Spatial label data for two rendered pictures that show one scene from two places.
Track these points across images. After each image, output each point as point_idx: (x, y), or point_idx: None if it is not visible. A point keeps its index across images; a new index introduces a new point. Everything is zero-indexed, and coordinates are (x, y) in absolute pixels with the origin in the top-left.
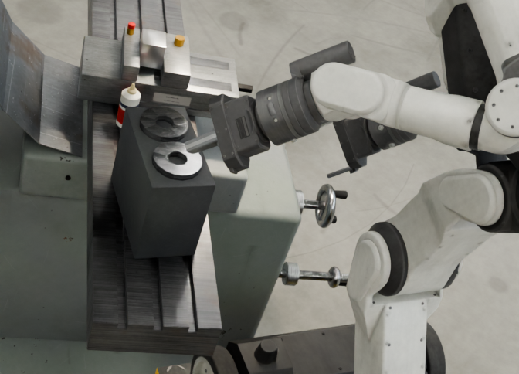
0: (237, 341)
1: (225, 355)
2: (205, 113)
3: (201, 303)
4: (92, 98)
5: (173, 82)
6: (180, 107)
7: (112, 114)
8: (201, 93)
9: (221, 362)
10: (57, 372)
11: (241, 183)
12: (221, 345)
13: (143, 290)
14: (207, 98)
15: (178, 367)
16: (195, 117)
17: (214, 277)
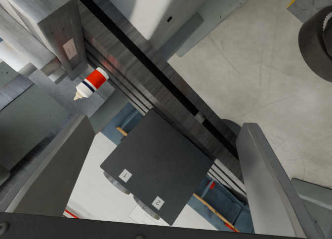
0: (331, 35)
1: (321, 59)
2: (75, 25)
3: (242, 188)
4: (86, 66)
5: (54, 66)
6: (75, 40)
7: (97, 67)
8: (54, 49)
9: (318, 69)
10: None
11: None
12: (316, 38)
13: (214, 173)
14: (57, 41)
15: None
16: (84, 27)
17: (236, 177)
